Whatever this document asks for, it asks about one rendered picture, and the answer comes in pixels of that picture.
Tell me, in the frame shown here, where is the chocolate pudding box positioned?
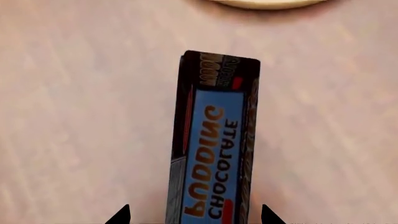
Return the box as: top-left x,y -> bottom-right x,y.
164,49 -> 261,224

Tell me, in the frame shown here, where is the cream plate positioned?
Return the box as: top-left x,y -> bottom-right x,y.
210,0 -> 312,10

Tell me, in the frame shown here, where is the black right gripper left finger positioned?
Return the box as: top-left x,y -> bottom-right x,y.
104,203 -> 131,224

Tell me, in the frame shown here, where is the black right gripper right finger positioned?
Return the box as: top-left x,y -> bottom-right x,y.
261,203 -> 289,224

